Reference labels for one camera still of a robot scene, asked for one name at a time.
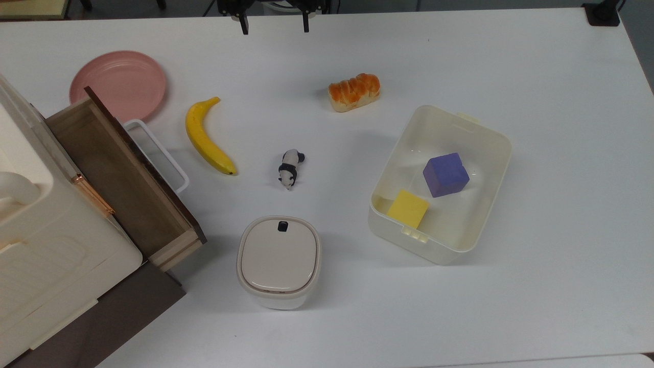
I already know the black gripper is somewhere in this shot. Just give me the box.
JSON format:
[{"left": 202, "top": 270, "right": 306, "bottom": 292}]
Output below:
[{"left": 217, "top": 0, "right": 325, "bottom": 35}]

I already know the cream plastic box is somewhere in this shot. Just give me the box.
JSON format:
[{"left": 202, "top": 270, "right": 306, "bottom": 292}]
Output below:
[{"left": 368, "top": 105, "right": 512, "bottom": 266}]

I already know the toy bread loaf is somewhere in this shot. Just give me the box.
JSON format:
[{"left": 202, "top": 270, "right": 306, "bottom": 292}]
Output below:
[{"left": 328, "top": 73, "right": 381, "bottom": 113}]

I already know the yellow toy banana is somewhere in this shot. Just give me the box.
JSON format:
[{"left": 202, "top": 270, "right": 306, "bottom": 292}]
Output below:
[{"left": 185, "top": 97, "right": 238, "bottom": 176}]

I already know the toy panda figure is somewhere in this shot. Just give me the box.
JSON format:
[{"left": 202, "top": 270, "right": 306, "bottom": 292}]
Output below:
[{"left": 277, "top": 149, "right": 306, "bottom": 192}]

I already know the pink plate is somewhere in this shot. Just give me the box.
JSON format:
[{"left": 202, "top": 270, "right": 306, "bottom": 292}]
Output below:
[{"left": 69, "top": 50, "right": 168, "bottom": 123}]

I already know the brown wooden drawer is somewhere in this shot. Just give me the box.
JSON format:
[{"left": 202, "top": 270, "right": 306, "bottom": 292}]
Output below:
[{"left": 45, "top": 86, "right": 207, "bottom": 272}]

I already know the yellow cube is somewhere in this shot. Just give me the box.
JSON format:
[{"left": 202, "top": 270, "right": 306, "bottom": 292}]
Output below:
[{"left": 387, "top": 190, "right": 430, "bottom": 229}]

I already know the purple cube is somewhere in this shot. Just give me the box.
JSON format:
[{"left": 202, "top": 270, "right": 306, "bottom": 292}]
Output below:
[{"left": 423, "top": 152, "right": 470, "bottom": 198}]

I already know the white lidded container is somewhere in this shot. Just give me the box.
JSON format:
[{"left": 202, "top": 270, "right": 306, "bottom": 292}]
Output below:
[{"left": 236, "top": 216, "right": 322, "bottom": 310}]

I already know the yellow wooden table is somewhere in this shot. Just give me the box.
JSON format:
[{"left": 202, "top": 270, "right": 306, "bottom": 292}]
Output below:
[{"left": 0, "top": 0, "right": 70, "bottom": 20}]

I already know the cream toy cabinet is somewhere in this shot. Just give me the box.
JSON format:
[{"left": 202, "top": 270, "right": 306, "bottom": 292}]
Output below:
[{"left": 0, "top": 74, "right": 144, "bottom": 366}]

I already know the dark brown cabinet base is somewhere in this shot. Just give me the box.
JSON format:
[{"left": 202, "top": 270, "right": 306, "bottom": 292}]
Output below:
[{"left": 5, "top": 261, "right": 187, "bottom": 368}]

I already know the white drawer handle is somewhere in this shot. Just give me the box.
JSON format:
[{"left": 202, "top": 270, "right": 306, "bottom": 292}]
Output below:
[{"left": 123, "top": 119, "right": 190, "bottom": 194}]

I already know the copper cabinet handle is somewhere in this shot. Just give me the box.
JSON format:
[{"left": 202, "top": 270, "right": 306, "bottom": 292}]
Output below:
[{"left": 71, "top": 174, "right": 115, "bottom": 216}]

